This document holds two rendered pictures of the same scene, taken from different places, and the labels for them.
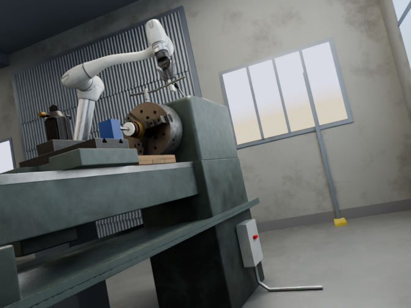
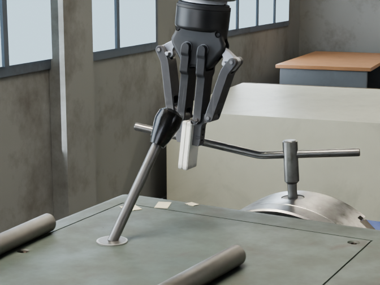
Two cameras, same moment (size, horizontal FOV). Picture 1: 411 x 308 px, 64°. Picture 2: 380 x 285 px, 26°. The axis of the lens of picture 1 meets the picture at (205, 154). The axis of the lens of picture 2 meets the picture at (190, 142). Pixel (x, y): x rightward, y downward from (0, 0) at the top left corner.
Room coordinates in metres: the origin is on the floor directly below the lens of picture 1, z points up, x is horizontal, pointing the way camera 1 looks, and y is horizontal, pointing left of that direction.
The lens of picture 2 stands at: (3.02, 0.18, 1.55)
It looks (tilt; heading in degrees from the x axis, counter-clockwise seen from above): 11 degrees down; 183
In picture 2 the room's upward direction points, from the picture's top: straight up
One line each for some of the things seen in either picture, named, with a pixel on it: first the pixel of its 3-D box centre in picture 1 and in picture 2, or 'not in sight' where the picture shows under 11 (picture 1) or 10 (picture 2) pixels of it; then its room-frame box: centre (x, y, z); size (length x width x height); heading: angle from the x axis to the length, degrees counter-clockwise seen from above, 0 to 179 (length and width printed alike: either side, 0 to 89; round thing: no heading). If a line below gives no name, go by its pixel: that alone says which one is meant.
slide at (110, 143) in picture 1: (73, 156); not in sight; (1.33, 0.53, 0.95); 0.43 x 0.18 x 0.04; 64
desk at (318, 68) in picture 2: not in sight; (338, 102); (-4.93, 1.16, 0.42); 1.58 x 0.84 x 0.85; 162
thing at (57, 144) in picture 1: (66, 148); not in sight; (1.39, 0.57, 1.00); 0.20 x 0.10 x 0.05; 154
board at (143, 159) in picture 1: (128, 167); not in sight; (1.60, 0.38, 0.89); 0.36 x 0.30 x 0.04; 64
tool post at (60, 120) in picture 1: (59, 131); not in sight; (1.36, 0.58, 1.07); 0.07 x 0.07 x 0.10; 64
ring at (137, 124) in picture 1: (135, 129); not in sight; (1.70, 0.33, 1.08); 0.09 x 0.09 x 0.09; 64
